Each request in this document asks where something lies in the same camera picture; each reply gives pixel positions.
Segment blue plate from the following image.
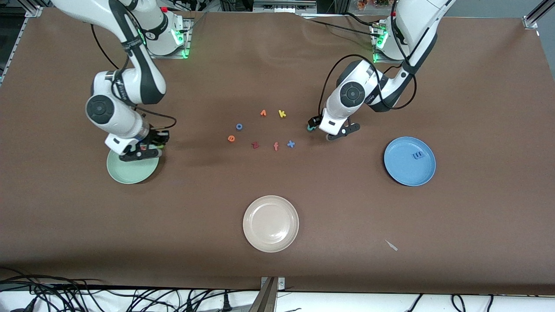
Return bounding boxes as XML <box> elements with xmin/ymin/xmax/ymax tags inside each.
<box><xmin>384</xmin><ymin>136</ymin><xmax>437</xmax><ymax>187</ymax></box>

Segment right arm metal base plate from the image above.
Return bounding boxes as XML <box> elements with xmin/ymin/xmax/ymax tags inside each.
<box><xmin>147</xmin><ymin>17</ymin><xmax>192</xmax><ymax>59</ymax></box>

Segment grey metal beam with bracket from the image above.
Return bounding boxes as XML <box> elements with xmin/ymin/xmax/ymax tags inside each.
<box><xmin>249</xmin><ymin>276</ymin><xmax>285</xmax><ymax>312</ymax></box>

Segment grey device behind table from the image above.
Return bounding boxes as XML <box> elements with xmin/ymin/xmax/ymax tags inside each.
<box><xmin>253</xmin><ymin>0</ymin><xmax>317</xmax><ymax>13</ymax></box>

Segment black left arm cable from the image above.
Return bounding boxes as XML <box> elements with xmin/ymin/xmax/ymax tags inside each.
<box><xmin>319</xmin><ymin>54</ymin><xmax>418</xmax><ymax>117</ymax></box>

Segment aluminium side rail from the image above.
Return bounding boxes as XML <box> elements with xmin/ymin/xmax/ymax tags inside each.
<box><xmin>0</xmin><ymin>6</ymin><xmax>42</xmax><ymax>83</ymax></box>

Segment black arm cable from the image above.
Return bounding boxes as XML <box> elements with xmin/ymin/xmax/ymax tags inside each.
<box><xmin>319</xmin><ymin>54</ymin><xmax>418</xmax><ymax>117</ymax></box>
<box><xmin>90</xmin><ymin>24</ymin><xmax>177</xmax><ymax>130</ymax></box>

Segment beige plate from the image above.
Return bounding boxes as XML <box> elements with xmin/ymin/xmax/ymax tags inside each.
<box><xmin>243</xmin><ymin>195</ymin><xmax>300</xmax><ymax>253</ymax></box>

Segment brown table cover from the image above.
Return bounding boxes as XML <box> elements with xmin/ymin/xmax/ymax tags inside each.
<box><xmin>0</xmin><ymin>6</ymin><xmax>555</xmax><ymax>295</ymax></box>

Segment black cable on table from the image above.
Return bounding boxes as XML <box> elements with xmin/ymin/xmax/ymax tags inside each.
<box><xmin>299</xmin><ymin>13</ymin><xmax>384</xmax><ymax>39</ymax></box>

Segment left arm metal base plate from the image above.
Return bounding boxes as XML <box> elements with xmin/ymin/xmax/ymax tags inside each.
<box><xmin>371</xmin><ymin>23</ymin><xmax>404</xmax><ymax>63</ymax></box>

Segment green plate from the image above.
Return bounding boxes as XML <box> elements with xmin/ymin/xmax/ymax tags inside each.
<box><xmin>107</xmin><ymin>147</ymin><xmax>160</xmax><ymax>185</ymax></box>

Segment tangled black cables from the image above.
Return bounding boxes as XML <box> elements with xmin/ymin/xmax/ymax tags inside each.
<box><xmin>0</xmin><ymin>266</ymin><xmax>261</xmax><ymax>312</ymax></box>

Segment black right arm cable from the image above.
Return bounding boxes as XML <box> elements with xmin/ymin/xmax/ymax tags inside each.
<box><xmin>90</xmin><ymin>24</ymin><xmax>177</xmax><ymax>130</ymax></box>

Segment aluminium corner profile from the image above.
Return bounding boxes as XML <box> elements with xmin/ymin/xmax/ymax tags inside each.
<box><xmin>522</xmin><ymin>0</ymin><xmax>555</xmax><ymax>30</ymax></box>

